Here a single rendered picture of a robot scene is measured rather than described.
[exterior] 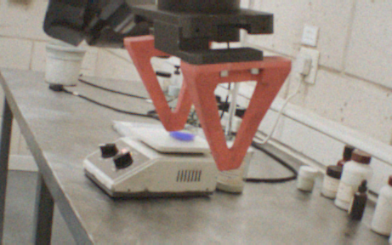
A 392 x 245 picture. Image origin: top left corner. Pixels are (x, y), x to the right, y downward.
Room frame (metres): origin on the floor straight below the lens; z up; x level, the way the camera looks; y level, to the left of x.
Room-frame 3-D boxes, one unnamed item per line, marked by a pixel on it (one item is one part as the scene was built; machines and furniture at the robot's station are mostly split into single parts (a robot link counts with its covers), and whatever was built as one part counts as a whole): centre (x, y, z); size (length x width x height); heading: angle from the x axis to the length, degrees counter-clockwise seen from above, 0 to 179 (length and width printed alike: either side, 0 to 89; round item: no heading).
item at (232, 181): (1.09, -0.08, 0.79); 0.06 x 0.06 x 0.08
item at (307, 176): (1.17, -0.24, 0.77); 0.04 x 0.04 x 0.04
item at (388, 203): (0.97, -0.36, 0.80); 0.06 x 0.06 x 0.10
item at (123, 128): (1.43, 0.03, 0.76); 0.30 x 0.20 x 0.01; 115
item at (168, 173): (1.02, 0.05, 0.79); 0.22 x 0.13 x 0.08; 124
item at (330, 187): (1.16, -0.30, 0.78); 0.05 x 0.05 x 0.06
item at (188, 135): (1.02, 0.02, 0.87); 0.06 x 0.05 x 0.08; 44
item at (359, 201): (1.03, -0.32, 0.79); 0.03 x 0.03 x 0.07
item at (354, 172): (1.09, -0.32, 0.80); 0.06 x 0.06 x 0.11
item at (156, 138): (1.04, 0.03, 0.83); 0.12 x 0.12 x 0.01; 34
